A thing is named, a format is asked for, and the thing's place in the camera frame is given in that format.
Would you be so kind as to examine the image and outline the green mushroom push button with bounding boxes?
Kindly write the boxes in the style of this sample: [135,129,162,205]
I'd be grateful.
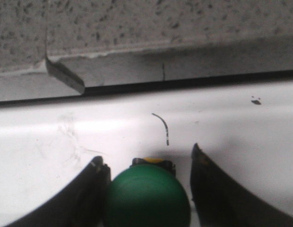
[103,158,191,227]

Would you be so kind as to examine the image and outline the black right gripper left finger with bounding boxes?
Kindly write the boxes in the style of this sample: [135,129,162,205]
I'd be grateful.
[6,156,111,227]

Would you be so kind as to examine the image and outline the grey speckled stone counter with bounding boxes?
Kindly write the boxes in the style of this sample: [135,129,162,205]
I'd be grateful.
[0,0,293,102]

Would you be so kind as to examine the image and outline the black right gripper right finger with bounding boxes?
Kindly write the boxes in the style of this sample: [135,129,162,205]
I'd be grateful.
[190,144,293,227]

